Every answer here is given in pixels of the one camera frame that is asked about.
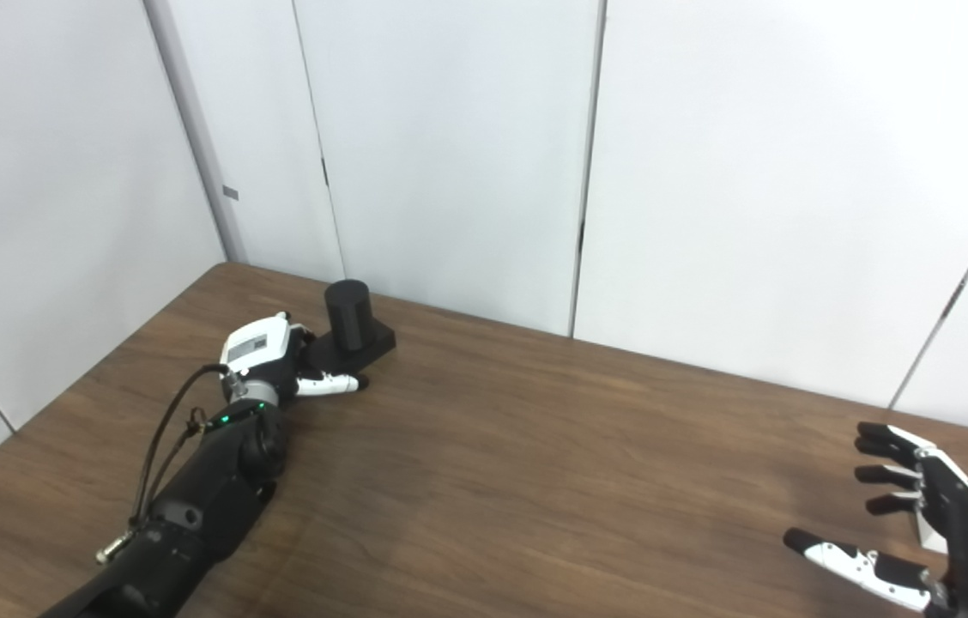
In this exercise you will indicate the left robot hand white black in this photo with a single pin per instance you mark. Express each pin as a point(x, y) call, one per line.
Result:
point(257, 348)

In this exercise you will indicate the black peg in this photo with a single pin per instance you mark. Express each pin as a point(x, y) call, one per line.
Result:
point(348, 316)

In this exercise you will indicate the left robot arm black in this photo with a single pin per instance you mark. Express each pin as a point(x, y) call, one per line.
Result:
point(192, 506)

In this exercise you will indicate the grey wall corner post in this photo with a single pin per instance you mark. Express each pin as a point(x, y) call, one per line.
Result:
point(196, 129)

